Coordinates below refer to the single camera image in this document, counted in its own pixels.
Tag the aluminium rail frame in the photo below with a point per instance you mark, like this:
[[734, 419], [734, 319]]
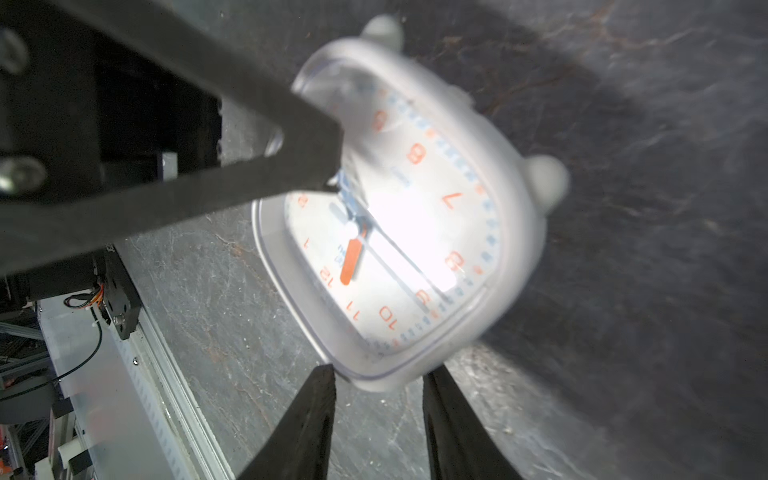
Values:
[[135, 412]]

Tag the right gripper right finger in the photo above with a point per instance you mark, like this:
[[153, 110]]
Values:
[[458, 445]]

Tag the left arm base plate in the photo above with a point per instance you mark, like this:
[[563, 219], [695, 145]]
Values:
[[119, 304]]

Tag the white alarm clock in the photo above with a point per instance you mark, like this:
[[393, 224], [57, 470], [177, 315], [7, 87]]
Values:
[[428, 232]]

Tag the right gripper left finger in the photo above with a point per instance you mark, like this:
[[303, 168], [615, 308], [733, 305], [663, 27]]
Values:
[[300, 445]]

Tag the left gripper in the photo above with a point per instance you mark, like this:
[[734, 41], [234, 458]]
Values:
[[94, 93]]

